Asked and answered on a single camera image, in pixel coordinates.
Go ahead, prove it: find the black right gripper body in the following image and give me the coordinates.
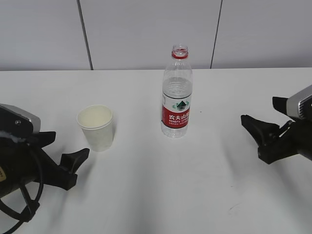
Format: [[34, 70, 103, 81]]
[[258, 120, 312, 164]]

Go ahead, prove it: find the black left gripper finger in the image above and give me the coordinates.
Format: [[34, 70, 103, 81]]
[[60, 148, 90, 174], [31, 131, 56, 148]]

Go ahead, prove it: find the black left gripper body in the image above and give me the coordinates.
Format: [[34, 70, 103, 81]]
[[0, 138, 78, 197]]

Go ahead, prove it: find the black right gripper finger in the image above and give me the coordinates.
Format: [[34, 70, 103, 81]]
[[240, 115, 279, 146], [272, 97, 289, 115]]

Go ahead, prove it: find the white paper cup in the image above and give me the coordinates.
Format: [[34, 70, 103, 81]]
[[77, 105, 114, 152]]

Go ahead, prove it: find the clear water bottle red label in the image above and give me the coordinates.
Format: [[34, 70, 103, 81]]
[[161, 44, 193, 138]]

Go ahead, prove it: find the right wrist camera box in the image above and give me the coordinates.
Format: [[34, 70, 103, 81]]
[[286, 85, 312, 119]]

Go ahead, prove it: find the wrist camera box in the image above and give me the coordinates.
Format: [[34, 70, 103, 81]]
[[0, 103, 41, 138], [286, 85, 312, 119]]

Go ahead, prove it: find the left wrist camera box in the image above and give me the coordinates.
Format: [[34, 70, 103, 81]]
[[0, 103, 41, 138]]

